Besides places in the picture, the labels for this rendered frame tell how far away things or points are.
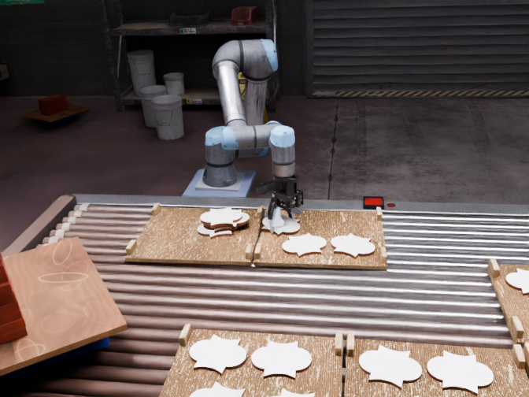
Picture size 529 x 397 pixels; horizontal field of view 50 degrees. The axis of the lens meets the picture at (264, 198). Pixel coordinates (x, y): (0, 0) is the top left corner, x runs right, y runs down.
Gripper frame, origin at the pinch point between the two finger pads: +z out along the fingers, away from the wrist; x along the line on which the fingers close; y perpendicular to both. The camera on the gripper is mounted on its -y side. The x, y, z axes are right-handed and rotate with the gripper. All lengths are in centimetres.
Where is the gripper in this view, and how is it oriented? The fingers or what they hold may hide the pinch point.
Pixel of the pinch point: (281, 225)
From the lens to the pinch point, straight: 196.3
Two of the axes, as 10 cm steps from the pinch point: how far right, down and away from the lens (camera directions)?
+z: 0.5, 8.9, 4.5
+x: 6.3, -3.7, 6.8
